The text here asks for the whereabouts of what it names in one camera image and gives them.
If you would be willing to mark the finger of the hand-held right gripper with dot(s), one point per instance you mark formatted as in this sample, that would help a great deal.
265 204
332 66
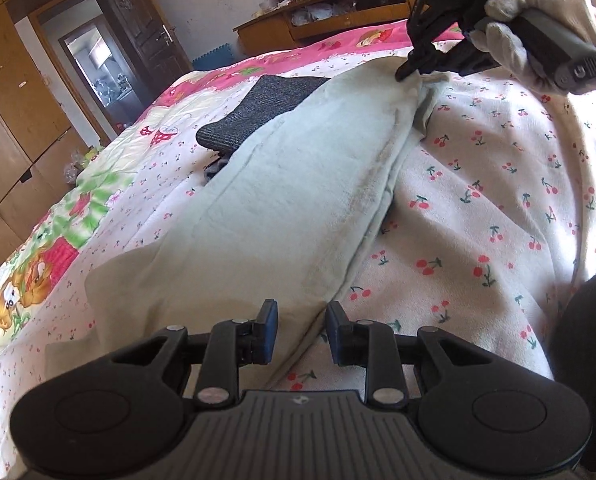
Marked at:
435 0
430 61

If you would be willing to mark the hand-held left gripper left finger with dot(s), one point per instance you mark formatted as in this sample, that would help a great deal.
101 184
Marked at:
268 331

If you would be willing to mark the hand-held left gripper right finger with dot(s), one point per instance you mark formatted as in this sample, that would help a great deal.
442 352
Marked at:
335 334

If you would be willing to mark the pale green pants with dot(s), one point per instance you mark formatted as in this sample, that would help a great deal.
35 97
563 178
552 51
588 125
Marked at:
288 200

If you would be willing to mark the person's right hand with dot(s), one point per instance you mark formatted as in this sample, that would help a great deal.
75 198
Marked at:
552 0

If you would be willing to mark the wooden desk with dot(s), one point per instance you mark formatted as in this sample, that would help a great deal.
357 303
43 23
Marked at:
328 20

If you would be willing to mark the printed cherry bed quilt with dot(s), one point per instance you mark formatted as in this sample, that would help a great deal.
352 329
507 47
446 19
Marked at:
477 185

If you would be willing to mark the dark grey folded cloth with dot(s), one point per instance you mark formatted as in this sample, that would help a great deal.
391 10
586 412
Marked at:
248 115

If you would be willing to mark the blue foam mat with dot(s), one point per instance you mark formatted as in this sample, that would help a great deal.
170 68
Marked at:
213 57

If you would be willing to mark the clear plastic bags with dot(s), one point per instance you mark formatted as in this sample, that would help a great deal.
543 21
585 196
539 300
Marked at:
78 165

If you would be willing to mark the person's dark clothing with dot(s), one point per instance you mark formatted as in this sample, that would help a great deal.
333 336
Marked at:
587 360

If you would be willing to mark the dark wooden door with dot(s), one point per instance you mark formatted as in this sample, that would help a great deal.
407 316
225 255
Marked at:
138 25

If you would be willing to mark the wooden wardrobe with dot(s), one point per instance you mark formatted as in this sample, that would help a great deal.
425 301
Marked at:
13 110

